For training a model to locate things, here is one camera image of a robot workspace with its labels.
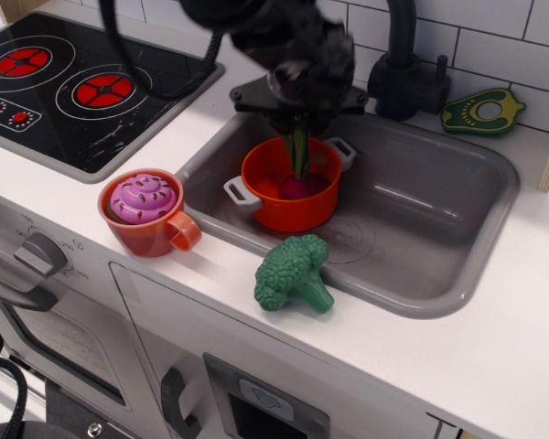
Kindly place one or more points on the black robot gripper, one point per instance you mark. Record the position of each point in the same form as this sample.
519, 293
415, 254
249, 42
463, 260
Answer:
311, 84

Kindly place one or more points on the purple toy beet green leaves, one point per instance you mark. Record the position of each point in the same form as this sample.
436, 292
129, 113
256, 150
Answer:
302, 178

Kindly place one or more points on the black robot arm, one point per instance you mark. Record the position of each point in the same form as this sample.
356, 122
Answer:
258, 28

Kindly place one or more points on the grey plastic sink basin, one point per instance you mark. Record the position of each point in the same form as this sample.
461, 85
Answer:
417, 217

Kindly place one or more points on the dark grey toy faucet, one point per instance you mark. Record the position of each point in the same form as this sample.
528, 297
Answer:
398, 82

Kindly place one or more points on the green wooden avocado half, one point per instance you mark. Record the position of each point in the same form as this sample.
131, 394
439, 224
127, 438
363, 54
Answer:
489, 113

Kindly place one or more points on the green toy broccoli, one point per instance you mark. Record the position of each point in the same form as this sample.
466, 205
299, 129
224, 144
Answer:
291, 272

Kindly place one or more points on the pink toy cupcake swirl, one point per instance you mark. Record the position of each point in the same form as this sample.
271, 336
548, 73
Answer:
142, 198

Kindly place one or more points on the orange plastic cup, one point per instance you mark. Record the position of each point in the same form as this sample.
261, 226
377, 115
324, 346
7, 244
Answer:
175, 230

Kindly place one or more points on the black toy stovetop red burners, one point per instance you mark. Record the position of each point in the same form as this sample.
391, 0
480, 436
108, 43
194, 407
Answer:
68, 103

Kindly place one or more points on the grey oven knob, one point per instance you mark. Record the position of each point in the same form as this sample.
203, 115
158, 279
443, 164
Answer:
41, 254

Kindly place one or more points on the grey dishwasher control panel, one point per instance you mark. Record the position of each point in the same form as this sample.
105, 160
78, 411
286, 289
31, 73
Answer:
253, 408

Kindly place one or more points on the toy oven door window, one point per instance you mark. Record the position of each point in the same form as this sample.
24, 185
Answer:
71, 345

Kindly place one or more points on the orange toy pot grey handles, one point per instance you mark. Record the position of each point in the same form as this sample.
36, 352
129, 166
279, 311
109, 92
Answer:
278, 200

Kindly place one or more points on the dark grey cabinet door handle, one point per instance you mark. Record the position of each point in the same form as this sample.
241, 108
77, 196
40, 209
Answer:
172, 387

